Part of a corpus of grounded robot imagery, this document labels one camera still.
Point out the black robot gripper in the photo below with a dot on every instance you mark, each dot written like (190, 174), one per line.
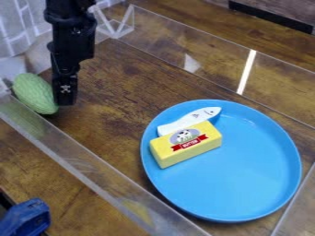
(73, 46)

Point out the green textured toy vegetable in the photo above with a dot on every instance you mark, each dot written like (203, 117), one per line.
(35, 94)

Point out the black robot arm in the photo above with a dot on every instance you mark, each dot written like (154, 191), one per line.
(67, 11)

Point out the blue round plastic tray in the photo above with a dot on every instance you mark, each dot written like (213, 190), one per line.
(241, 181)

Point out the white grid patterned cloth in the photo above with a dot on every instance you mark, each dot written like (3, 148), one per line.
(22, 25)

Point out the yellow toy butter block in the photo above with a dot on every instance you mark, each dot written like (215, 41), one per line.
(185, 144)

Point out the white toy fish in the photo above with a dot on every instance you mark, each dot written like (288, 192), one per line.
(195, 117)

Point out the clear acrylic barrier wall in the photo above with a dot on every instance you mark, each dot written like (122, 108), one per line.
(165, 52)

